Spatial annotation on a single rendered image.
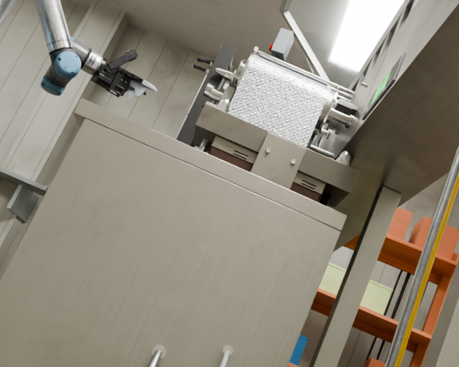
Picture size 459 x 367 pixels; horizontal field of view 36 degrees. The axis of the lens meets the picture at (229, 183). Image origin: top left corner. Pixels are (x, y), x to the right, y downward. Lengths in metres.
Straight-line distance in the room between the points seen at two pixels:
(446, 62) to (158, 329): 0.79
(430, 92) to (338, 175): 0.33
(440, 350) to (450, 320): 0.05
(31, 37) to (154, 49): 1.08
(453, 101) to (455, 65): 0.14
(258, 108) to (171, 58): 4.31
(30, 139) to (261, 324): 4.51
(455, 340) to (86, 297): 0.79
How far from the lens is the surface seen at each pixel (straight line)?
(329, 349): 1.96
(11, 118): 6.21
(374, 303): 4.82
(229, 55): 2.33
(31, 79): 6.30
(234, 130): 1.68
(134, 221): 1.56
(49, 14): 2.23
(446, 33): 1.30
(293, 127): 1.91
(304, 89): 1.96
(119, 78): 2.37
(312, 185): 1.69
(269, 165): 1.64
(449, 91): 1.47
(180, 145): 1.60
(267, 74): 1.95
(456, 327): 1.09
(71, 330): 1.54
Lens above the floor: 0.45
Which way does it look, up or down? 15 degrees up
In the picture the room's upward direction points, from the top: 24 degrees clockwise
